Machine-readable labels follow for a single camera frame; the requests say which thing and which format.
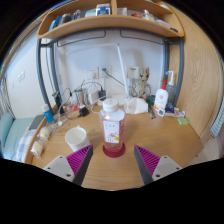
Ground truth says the black charger block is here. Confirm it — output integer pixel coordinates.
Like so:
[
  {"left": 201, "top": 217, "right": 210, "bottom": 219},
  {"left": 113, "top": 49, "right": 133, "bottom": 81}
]
[{"left": 78, "top": 105, "right": 91, "bottom": 118}]

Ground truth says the blue and white tube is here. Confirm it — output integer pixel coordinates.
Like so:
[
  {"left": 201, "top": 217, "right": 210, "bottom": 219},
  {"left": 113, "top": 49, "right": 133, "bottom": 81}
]
[{"left": 41, "top": 103, "right": 56, "bottom": 125}]

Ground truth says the clear pump spray bottle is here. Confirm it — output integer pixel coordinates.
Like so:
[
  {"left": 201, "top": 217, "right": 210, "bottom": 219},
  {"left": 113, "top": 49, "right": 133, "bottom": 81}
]
[{"left": 165, "top": 70, "right": 177, "bottom": 105}]

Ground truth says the white desk lamp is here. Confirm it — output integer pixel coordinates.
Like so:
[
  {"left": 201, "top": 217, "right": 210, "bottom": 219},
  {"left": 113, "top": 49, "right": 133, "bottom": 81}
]
[{"left": 64, "top": 42, "right": 130, "bottom": 106}]

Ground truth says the wooden shelf unit with items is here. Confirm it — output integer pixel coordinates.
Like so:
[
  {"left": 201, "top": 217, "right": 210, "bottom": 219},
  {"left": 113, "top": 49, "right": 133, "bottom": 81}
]
[{"left": 36, "top": 0, "right": 186, "bottom": 40}]

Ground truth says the white pump lotion bottle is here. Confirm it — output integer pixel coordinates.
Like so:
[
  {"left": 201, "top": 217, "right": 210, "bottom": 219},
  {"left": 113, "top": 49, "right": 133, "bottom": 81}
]
[{"left": 153, "top": 79, "right": 170, "bottom": 113}]

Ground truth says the bagged round bun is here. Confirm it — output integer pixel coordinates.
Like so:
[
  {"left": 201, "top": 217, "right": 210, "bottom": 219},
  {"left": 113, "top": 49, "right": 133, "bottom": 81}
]
[
  {"left": 30, "top": 139, "right": 46, "bottom": 159},
  {"left": 37, "top": 125, "right": 53, "bottom": 141}
]

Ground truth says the light green pillow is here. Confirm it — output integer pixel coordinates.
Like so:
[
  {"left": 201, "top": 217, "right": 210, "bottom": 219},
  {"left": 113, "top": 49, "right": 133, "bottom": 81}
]
[{"left": 0, "top": 111, "right": 15, "bottom": 148}]

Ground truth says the white paper cup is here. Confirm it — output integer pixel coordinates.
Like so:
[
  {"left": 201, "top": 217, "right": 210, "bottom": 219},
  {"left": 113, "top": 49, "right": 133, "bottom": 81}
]
[{"left": 64, "top": 124, "right": 92, "bottom": 153}]

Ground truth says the stainless steel mug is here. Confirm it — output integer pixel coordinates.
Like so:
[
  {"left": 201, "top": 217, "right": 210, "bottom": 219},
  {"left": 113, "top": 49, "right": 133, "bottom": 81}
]
[{"left": 74, "top": 87, "right": 89, "bottom": 107}]

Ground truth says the clear bottle with pink drink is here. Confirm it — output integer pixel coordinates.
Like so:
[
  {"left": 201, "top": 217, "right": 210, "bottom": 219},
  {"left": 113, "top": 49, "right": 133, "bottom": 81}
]
[{"left": 98, "top": 98, "right": 126, "bottom": 154}]

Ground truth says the small green packet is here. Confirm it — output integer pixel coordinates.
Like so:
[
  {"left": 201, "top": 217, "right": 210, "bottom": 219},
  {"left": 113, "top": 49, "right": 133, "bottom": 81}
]
[{"left": 176, "top": 116, "right": 191, "bottom": 126}]

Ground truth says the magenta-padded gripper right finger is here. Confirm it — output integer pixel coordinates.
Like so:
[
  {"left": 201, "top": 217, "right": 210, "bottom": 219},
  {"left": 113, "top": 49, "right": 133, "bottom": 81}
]
[{"left": 133, "top": 144, "right": 184, "bottom": 186}]

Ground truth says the dark grey laptop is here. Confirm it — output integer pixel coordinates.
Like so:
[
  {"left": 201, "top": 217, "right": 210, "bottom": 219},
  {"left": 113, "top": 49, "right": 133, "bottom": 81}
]
[{"left": 27, "top": 113, "right": 46, "bottom": 132}]

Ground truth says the wooden tree figurine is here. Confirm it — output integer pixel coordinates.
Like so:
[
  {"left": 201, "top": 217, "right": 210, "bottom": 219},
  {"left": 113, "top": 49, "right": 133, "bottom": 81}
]
[{"left": 134, "top": 66, "right": 151, "bottom": 101}]

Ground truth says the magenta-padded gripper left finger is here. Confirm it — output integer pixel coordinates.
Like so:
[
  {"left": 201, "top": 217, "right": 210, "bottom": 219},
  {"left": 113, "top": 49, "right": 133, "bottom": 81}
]
[{"left": 43, "top": 144, "right": 95, "bottom": 187}]

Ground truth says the white tissue pack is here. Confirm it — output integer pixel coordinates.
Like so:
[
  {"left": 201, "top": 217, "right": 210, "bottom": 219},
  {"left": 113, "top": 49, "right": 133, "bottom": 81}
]
[{"left": 123, "top": 96, "right": 150, "bottom": 115}]

